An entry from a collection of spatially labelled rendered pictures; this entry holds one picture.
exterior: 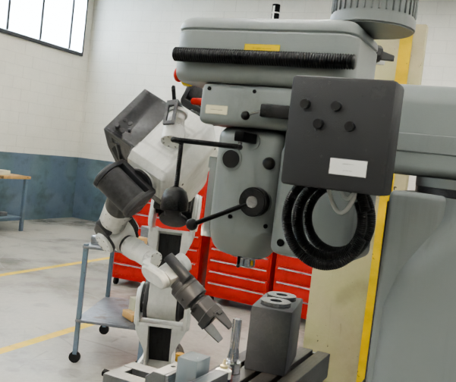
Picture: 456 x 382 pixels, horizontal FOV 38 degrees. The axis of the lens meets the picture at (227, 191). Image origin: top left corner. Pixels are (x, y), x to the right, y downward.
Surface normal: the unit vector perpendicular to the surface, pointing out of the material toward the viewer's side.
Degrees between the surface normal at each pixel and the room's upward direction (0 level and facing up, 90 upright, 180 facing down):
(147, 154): 58
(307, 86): 90
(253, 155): 90
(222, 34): 90
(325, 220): 90
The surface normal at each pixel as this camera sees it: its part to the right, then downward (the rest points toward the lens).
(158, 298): -0.02, -0.11
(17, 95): 0.90, 0.13
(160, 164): 0.03, -0.49
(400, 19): 0.39, 0.09
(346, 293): -0.42, 0.00
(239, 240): -0.42, 0.46
